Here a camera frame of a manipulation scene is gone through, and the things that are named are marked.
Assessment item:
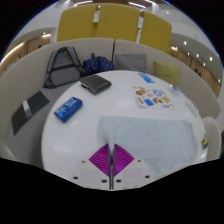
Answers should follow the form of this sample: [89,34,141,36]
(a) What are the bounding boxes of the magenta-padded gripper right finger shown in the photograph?
[112,143,153,190]

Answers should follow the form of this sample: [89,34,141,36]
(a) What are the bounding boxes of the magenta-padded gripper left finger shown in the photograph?
[70,143,111,190]

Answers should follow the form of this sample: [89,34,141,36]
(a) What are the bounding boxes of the light blue towel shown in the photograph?
[97,115,198,178]

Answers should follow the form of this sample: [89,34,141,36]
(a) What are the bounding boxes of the blue rectangular box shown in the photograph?
[53,96,84,124]

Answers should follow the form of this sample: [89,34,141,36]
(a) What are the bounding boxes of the colourful sticker sheet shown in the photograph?
[131,85,176,110]

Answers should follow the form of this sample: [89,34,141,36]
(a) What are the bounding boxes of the dark brown wallet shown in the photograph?
[79,74,113,96]

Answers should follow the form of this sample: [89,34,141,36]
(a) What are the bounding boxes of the blue card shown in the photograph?
[137,72,156,84]

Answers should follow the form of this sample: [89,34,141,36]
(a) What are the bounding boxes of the black laptop sleeve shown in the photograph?
[11,90,51,136]

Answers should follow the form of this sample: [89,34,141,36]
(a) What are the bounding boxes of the white flat box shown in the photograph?
[185,99,200,117]

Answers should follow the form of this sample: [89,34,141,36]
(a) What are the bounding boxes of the small clear blue-topped box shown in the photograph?
[169,84,183,93]

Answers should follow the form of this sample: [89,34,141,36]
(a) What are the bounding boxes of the white round-backed chair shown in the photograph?
[201,115,223,158]

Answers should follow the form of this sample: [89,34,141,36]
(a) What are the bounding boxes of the dark blue dotted bag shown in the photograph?
[82,53,115,75]

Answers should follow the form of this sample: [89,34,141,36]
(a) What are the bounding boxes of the yellow-green cushion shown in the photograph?
[153,60,181,87]

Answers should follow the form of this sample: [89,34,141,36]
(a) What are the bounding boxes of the grey cushion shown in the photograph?
[113,53,148,73]

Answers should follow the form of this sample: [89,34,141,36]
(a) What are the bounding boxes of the grey backpack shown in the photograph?
[43,46,88,89]

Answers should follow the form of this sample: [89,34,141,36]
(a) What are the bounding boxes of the curved beige sofa bench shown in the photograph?
[0,37,221,161]

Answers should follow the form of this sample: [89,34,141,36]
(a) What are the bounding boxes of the yellow upholstered panel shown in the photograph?
[139,11,173,54]
[96,3,141,43]
[56,3,101,43]

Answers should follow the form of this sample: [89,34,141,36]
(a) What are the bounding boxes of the ceiling strip lights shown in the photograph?
[66,0,158,9]

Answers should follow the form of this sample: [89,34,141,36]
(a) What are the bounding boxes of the yellow toy figure keychain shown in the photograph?
[200,133,209,150]

